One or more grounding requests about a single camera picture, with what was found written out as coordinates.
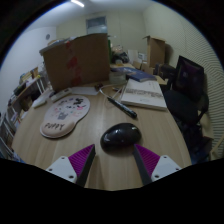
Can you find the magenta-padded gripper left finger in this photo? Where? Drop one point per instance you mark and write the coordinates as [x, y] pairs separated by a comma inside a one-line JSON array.
[[63, 166]]

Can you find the white printed mouse pad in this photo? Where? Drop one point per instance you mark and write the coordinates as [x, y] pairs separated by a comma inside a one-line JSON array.
[[65, 115]]

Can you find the white book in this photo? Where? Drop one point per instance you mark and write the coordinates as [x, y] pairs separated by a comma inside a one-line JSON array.
[[143, 95]]

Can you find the shelf unit with books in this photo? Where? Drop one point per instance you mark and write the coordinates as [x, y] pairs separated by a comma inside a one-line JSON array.
[[20, 96]]

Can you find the black office chair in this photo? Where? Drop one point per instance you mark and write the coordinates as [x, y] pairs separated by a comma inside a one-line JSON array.
[[181, 103]]

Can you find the black bag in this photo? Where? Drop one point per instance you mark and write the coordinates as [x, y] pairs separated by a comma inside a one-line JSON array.
[[168, 71]]

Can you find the ceiling light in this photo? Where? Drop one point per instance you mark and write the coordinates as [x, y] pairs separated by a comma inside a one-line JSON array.
[[77, 3]]

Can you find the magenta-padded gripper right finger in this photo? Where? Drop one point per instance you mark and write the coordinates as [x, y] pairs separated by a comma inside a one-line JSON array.
[[163, 166]]

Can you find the small dark clip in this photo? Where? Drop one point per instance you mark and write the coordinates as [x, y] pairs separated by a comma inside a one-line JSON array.
[[98, 86]]

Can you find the clear plastic container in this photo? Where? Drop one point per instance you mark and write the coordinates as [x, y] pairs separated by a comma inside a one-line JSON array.
[[117, 77]]

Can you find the black marker pen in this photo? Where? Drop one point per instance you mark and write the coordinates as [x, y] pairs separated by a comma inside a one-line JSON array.
[[121, 107]]

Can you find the white paper sheet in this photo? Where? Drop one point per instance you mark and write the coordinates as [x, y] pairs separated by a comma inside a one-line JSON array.
[[85, 90]]

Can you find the large brown cardboard box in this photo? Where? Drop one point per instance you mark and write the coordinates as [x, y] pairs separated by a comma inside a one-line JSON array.
[[76, 61]]

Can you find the black computer mouse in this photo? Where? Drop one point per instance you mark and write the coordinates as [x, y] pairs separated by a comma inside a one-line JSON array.
[[120, 135]]

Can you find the open brown cardboard box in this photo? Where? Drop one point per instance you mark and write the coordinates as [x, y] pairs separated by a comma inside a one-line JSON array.
[[155, 51]]

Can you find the blue book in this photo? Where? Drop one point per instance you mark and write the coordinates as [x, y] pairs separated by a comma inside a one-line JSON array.
[[141, 76]]

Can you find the round wall clock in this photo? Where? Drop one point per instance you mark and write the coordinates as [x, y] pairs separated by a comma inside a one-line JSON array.
[[48, 36]]

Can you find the door with window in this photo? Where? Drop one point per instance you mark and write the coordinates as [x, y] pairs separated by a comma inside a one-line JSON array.
[[96, 25]]

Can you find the small white flat box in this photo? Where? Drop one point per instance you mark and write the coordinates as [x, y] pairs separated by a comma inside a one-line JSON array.
[[40, 102]]

